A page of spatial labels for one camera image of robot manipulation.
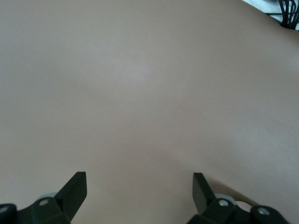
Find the black cable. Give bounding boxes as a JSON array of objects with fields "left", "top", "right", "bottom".
[{"left": 266, "top": 0, "right": 299, "bottom": 30}]

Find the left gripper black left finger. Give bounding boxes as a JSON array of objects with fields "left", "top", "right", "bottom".
[{"left": 0, "top": 172, "right": 88, "bottom": 224}]

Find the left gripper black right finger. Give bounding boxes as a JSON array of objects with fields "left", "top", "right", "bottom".
[{"left": 188, "top": 172, "right": 289, "bottom": 224}]

